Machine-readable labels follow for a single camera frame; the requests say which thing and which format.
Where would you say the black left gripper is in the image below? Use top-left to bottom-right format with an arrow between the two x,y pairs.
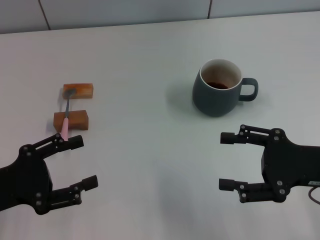
0,133 -> 99,216

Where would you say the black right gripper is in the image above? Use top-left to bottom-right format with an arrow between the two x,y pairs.
218,124 -> 320,204

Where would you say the pink handled metal spoon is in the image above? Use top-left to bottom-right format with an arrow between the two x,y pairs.
62,88 -> 78,142

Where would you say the grey ceramic mug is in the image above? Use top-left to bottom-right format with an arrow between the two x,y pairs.
191,58 -> 259,118

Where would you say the dark brown wooden block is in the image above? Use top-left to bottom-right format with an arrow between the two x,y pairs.
53,109 -> 90,133

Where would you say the light orange wooden block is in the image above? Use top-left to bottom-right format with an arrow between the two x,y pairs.
62,83 -> 95,100

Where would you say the dark coffee liquid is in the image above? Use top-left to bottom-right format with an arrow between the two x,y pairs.
206,81 -> 230,90

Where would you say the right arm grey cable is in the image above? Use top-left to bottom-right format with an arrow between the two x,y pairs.
308,186 -> 320,202

